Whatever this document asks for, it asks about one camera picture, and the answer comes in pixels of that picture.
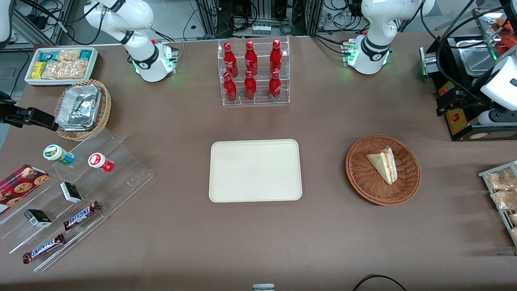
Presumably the Snickers chocolate bar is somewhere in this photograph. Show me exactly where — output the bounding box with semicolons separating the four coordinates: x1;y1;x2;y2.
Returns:
22;233;66;264
63;200;102;231

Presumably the clear acrylic bottle rack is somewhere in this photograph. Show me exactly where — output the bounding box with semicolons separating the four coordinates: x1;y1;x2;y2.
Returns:
217;36;291;107

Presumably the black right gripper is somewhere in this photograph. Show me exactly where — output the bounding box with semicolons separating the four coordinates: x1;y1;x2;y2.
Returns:
0;91;59;131

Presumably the red lid yogurt cup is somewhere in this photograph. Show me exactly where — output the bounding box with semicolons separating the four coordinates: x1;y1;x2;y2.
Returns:
88;152;115;173

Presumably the clear acrylic stepped stand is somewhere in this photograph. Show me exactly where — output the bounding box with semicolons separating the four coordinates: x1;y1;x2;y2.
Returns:
0;128;154;272

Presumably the green lid yogurt cup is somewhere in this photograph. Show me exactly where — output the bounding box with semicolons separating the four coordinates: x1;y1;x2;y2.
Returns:
43;144;75;166

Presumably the tray of packaged snacks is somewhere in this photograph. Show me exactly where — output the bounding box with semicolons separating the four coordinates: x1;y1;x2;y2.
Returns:
478;160;517;248

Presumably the black countertop appliance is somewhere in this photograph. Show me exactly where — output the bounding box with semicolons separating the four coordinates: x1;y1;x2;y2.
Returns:
419;34;517;142

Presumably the light wicker basket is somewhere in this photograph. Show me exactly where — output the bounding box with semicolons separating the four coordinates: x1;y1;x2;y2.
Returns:
54;79;112;141

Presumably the red soda bottle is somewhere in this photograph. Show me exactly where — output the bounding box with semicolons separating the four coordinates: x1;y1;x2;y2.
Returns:
223;72;238;103
268;70;282;102
269;39;283;76
223;42;239;78
244;40;259;77
244;70;258;101

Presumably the red tartan cookie box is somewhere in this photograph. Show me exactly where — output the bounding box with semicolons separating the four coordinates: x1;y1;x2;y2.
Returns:
0;164;50;215

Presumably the clear bag of snacks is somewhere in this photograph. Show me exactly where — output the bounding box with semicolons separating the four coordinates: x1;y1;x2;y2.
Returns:
490;190;517;211
486;169;517;191

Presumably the small black carton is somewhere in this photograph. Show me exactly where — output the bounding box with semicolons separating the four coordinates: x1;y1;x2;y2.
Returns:
59;181;83;204
23;209;53;228

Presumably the clear bag of nuts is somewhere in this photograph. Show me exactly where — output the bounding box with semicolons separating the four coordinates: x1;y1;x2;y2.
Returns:
42;61;67;80
56;49;82;62
65;59;89;80

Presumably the beige serving tray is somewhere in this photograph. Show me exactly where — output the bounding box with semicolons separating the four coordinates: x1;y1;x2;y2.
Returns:
208;139;303;203

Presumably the triangle sandwich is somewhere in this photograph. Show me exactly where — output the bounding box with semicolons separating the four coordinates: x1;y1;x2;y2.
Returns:
366;146;399;186

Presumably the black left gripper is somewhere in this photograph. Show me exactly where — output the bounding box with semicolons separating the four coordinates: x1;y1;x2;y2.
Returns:
436;77;492;117

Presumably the white rectangular snack bin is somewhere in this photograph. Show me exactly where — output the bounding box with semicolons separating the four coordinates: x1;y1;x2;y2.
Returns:
24;47;99;86

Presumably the brown wicker basket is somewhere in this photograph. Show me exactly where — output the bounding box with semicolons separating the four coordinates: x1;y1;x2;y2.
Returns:
345;134;422;207

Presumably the aluminium foil tray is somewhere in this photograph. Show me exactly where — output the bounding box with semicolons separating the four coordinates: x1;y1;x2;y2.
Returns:
55;84;102;131

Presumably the black cable loop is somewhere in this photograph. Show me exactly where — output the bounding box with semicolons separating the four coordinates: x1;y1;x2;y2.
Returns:
351;274;408;291

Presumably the glass food display case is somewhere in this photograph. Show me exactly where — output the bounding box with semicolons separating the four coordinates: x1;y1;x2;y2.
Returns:
472;6;517;62

